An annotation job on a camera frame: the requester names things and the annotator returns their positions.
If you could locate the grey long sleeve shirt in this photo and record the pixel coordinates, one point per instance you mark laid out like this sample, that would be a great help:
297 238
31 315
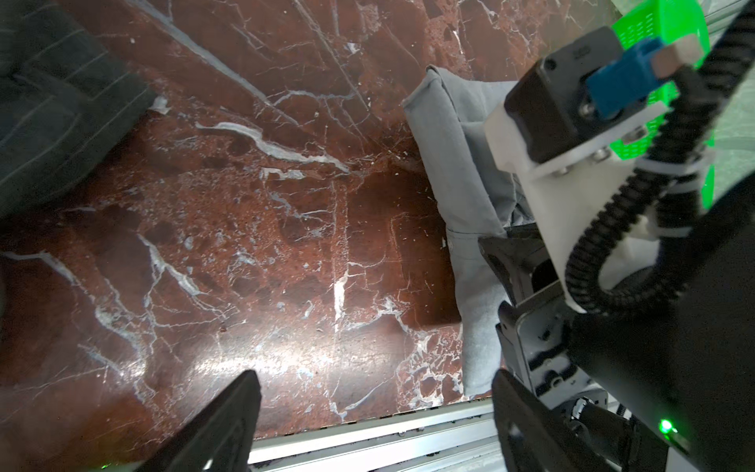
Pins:
446 116

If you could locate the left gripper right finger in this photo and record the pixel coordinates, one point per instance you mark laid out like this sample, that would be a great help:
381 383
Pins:
583 437

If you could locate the green plastic basket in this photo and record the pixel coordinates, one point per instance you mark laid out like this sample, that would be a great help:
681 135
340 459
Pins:
668 20

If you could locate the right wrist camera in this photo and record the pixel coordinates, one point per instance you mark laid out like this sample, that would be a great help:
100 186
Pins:
615 229

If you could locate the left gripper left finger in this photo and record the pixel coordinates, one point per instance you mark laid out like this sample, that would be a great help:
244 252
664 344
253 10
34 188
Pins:
220 437

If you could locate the dark striped folded shirt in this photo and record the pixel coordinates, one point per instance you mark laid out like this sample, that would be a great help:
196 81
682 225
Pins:
66 102

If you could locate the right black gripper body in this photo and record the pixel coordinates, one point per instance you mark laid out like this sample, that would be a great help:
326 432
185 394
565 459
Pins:
683 375

